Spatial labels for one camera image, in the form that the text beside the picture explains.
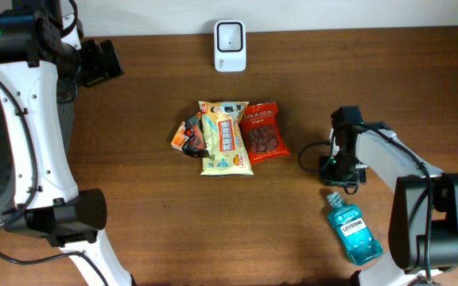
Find white barcode scanner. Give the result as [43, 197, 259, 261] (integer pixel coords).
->
[213, 20, 246, 72]

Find cream chocolate chip bag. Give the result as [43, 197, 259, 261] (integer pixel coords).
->
[199, 101, 254, 176]

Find small orange box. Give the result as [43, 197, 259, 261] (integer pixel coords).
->
[171, 122, 188, 151]

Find blue mouthwash bottle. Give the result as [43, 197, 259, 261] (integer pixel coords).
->
[327, 192, 383, 266]

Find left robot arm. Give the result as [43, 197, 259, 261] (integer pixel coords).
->
[0, 0, 134, 285]

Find black orange snack packet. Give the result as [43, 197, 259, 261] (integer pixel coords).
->
[181, 112, 209, 158]

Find red snack bag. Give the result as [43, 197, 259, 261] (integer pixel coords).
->
[239, 102, 290, 166]

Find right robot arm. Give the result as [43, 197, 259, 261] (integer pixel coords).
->
[320, 106, 458, 285]

